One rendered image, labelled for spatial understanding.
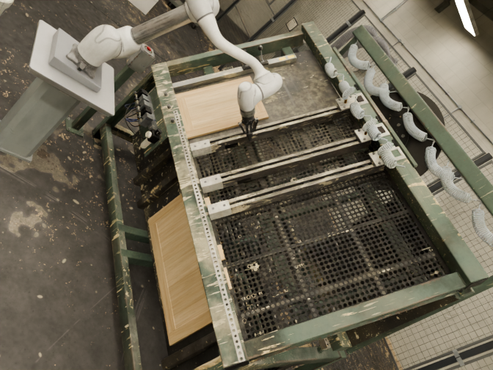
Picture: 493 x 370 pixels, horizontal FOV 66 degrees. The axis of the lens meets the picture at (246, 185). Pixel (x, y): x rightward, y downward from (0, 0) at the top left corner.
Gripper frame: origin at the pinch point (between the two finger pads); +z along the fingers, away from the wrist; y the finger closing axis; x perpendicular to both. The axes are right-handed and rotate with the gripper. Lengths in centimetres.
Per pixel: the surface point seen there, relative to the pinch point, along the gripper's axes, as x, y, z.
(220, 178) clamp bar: -24.4, -25.5, 1.2
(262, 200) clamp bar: -46.3, -6.7, 3.0
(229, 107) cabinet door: 35.4, -3.9, 6.9
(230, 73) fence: 67, 6, 4
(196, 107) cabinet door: 44, -26, 7
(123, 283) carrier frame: -52, -100, 43
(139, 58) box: 85, -55, -13
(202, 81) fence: 66, -16, 5
